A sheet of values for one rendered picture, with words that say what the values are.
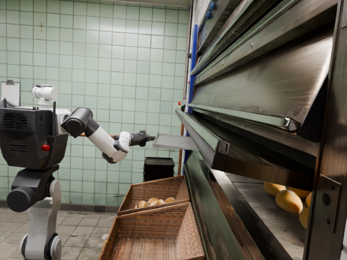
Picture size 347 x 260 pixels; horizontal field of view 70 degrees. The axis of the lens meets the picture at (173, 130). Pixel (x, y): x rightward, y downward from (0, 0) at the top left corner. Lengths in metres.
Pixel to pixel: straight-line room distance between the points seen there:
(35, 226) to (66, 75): 2.06
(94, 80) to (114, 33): 0.61
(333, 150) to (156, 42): 2.85
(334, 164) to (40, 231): 1.49
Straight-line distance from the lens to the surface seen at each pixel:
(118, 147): 1.38
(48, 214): 1.59
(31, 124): 1.30
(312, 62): 0.47
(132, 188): 2.26
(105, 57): 3.17
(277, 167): 0.40
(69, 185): 3.45
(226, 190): 0.94
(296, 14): 0.54
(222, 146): 0.36
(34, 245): 1.66
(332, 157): 0.39
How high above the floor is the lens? 1.49
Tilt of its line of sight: 7 degrees down
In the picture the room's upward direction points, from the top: 4 degrees clockwise
